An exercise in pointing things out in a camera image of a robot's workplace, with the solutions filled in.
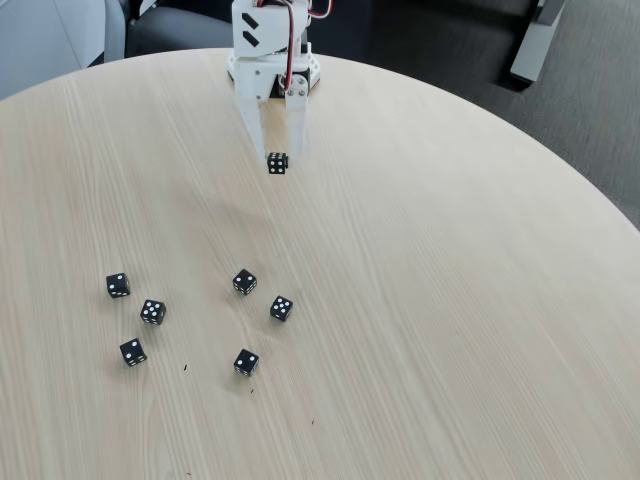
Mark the white cabinet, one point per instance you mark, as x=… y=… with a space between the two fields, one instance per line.
x=45 y=40

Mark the grey desk leg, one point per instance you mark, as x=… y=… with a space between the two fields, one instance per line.
x=535 y=45

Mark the black office chair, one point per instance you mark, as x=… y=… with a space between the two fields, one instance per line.
x=170 y=30

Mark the black die with white pips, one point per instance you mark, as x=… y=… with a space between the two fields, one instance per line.
x=132 y=352
x=246 y=362
x=118 y=286
x=281 y=308
x=245 y=282
x=277 y=163
x=152 y=312

